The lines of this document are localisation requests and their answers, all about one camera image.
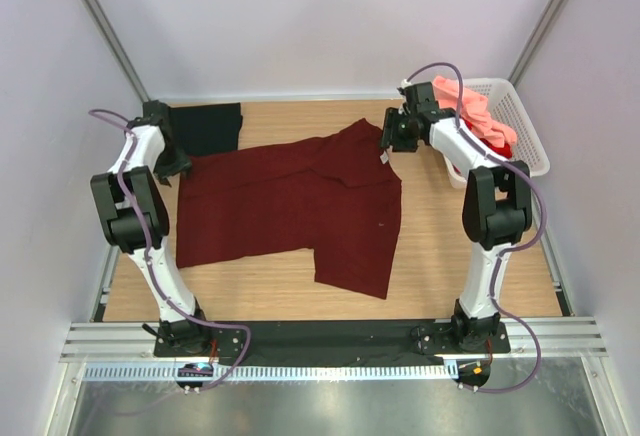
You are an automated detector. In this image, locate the dark red t shirt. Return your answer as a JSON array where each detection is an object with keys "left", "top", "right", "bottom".
[{"left": 176, "top": 119, "right": 402, "bottom": 299}]

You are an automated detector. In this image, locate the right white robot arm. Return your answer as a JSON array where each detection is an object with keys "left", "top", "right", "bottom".
[{"left": 380, "top": 82, "right": 532, "bottom": 352}]

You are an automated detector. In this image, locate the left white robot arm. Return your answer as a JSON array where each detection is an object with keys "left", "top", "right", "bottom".
[{"left": 88, "top": 101, "right": 212, "bottom": 357}]

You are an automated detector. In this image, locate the folded black t shirt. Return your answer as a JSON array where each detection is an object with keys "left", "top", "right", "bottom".
[{"left": 169, "top": 103, "right": 243, "bottom": 157}]

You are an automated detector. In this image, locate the pink t shirt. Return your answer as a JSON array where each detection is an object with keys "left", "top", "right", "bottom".
[{"left": 432, "top": 76, "right": 517, "bottom": 147}]

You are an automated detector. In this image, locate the white plastic basket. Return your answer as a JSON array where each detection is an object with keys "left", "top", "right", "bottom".
[{"left": 442, "top": 77, "right": 552, "bottom": 190}]

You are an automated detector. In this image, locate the bright red t shirt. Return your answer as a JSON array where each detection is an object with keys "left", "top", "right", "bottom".
[{"left": 481, "top": 139, "right": 513, "bottom": 159}]

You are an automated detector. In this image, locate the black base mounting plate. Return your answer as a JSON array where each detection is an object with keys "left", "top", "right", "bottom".
[{"left": 142, "top": 319, "right": 511, "bottom": 368}]

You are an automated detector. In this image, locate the left aluminium frame post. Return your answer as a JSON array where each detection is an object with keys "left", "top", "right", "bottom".
[{"left": 81, "top": 0, "right": 150, "bottom": 103}]

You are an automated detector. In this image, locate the aluminium frame post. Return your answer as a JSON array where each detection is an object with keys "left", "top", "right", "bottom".
[
  {"left": 508, "top": 0, "right": 568, "bottom": 87},
  {"left": 81, "top": 0, "right": 150, "bottom": 103}
]

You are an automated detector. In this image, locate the white slotted cable duct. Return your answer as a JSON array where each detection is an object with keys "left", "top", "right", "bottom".
[{"left": 83, "top": 362, "right": 458, "bottom": 383}]

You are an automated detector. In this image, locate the right aluminium frame post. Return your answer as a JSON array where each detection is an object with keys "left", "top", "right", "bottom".
[{"left": 508, "top": 0, "right": 568, "bottom": 87}]

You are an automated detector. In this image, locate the aluminium front rail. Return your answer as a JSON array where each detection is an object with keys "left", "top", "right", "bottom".
[{"left": 61, "top": 316, "right": 607, "bottom": 361}]

